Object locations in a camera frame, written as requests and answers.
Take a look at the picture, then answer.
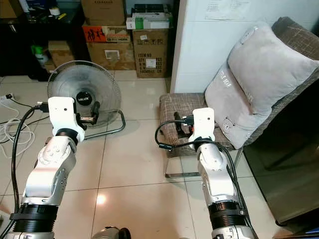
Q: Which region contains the black flat box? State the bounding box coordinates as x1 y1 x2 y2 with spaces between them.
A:
132 4 172 19

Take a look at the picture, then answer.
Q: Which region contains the cardboard box white label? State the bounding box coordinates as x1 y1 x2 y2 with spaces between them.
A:
86 42 134 70

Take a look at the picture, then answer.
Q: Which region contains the green bottle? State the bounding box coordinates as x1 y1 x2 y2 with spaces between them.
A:
31 45 49 67

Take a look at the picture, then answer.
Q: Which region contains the blue box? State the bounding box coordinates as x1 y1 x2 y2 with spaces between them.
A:
25 0 58 10

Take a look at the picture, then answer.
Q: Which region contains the white green flat box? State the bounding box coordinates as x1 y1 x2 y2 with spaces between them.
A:
126 17 172 29

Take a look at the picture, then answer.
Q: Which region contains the thin black cable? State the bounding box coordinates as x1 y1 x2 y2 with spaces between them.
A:
7 97 48 111

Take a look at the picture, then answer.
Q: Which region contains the small cardboard box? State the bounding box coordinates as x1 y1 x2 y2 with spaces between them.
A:
47 41 75 68

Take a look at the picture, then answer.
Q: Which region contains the small grey printed pillow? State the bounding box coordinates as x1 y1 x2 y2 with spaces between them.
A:
204 62 262 150

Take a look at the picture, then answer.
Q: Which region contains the orange black printed box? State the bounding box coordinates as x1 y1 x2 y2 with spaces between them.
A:
83 25 131 43

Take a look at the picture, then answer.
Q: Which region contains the cardboard box printed express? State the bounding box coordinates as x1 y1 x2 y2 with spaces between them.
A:
81 0 127 26

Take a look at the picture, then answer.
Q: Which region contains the black shelf unit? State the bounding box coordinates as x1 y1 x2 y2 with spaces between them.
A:
0 5 88 80

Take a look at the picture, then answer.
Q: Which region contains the large grey pillow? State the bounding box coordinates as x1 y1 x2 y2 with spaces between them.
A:
227 21 319 116

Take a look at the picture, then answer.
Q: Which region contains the grey plaid armchair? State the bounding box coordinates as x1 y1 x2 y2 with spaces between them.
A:
159 16 319 179

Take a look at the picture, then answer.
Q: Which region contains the grey black robot leg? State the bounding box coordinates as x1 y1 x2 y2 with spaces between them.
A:
91 227 132 239

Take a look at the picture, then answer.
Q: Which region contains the white printed paper sheet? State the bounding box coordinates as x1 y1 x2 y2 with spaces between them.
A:
204 0 255 21

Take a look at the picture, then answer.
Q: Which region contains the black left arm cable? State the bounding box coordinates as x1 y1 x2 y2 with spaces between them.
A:
0 102 50 239

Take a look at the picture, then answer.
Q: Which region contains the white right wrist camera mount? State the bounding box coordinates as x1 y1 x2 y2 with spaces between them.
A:
192 107 216 145

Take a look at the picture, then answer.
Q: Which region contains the dark low table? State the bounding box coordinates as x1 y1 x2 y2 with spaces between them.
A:
242 90 319 225

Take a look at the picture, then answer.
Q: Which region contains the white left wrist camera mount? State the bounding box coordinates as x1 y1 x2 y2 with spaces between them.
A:
48 97 84 140

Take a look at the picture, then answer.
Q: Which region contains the grey floor fan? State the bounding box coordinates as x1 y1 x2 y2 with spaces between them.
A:
47 60 126 140

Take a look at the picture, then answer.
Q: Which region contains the tall cardboard box black print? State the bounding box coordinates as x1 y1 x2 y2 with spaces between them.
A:
132 29 169 79

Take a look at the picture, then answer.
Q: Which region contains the plain brown cardboard box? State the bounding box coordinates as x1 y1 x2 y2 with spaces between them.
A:
0 0 24 19

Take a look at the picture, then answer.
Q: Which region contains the white cable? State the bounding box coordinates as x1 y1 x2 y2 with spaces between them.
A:
4 119 30 146

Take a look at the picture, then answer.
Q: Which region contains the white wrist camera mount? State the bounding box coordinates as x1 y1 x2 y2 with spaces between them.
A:
192 107 216 145
48 97 84 140

